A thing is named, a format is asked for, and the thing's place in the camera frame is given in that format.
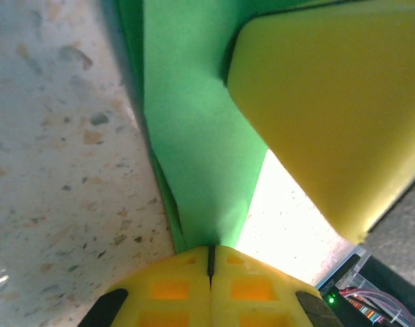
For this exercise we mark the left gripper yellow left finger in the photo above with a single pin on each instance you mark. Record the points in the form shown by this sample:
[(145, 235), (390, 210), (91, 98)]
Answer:
[(166, 299)]

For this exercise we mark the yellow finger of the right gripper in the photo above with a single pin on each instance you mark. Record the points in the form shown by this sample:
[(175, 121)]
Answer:
[(330, 102)]

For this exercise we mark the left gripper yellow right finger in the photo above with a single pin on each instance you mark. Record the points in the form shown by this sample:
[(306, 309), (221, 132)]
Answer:
[(255, 299)]

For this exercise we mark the green square paper sheet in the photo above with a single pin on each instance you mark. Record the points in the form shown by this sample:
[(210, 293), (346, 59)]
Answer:
[(193, 136)]

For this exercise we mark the black electronics box green light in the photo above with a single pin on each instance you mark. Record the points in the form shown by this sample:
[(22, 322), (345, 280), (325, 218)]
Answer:
[(333, 303)]

